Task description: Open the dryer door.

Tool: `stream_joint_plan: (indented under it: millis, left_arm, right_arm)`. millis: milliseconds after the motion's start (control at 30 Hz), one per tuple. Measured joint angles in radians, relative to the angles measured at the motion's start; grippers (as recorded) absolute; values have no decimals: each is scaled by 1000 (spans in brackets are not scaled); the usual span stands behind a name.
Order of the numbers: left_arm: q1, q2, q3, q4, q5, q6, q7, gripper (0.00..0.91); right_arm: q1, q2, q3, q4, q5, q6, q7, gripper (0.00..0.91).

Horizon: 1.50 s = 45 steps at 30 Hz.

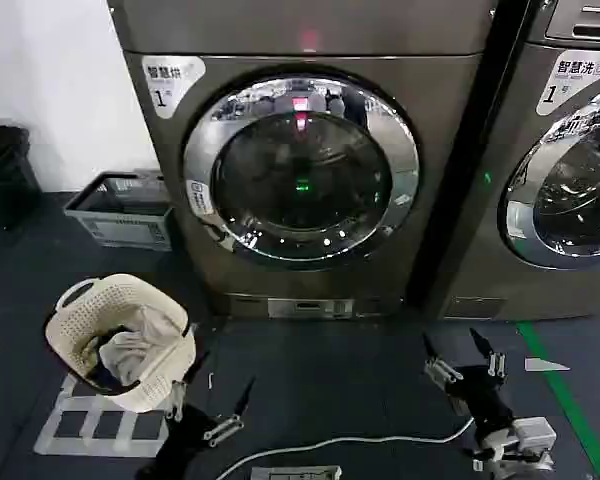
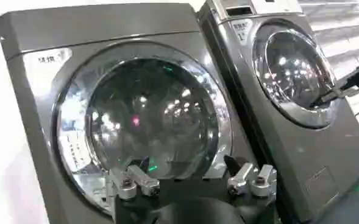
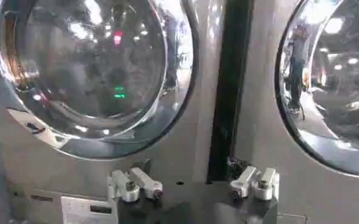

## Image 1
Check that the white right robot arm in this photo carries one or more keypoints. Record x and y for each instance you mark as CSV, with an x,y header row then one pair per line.
x,y
522,442

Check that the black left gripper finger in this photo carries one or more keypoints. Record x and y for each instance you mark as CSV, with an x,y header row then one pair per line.
x,y
226,427
176,397

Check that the round glass washer door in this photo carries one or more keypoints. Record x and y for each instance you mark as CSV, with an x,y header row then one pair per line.
x,y
570,200

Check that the green floor tape line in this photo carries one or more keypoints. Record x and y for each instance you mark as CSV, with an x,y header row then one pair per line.
x,y
565,400

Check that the black bag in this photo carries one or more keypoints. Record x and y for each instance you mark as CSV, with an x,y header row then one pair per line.
x,y
5,170

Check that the round glass dryer door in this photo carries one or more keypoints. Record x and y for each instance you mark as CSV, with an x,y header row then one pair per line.
x,y
240,230

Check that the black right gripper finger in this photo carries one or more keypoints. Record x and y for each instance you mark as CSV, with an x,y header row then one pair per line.
x,y
440,369
495,362

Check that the grey power strip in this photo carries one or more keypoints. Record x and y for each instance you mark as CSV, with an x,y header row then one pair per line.
x,y
295,473

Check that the small white bent key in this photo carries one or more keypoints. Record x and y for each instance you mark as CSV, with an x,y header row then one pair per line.
x,y
211,380

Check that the white cloth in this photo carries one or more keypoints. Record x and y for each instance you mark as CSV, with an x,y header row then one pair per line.
x,y
140,345

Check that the grey front-load washer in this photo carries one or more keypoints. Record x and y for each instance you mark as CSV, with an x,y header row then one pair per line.
x,y
485,280

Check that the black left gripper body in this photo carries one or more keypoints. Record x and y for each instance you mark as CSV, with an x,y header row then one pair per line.
x,y
182,440

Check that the white triangular tape piece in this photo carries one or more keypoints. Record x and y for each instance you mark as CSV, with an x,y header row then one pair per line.
x,y
542,364

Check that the grey plastic crate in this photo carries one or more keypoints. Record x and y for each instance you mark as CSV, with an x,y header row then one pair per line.
x,y
125,227

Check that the cream perforated laundry basket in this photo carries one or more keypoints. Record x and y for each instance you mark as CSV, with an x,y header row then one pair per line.
x,y
130,295

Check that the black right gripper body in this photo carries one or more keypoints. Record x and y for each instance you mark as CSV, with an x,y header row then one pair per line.
x,y
482,395

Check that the dark garment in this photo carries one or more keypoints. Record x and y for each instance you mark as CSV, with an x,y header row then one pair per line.
x,y
96,370

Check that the grey front-load dryer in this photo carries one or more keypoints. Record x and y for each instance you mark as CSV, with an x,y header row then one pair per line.
x,y
330,45

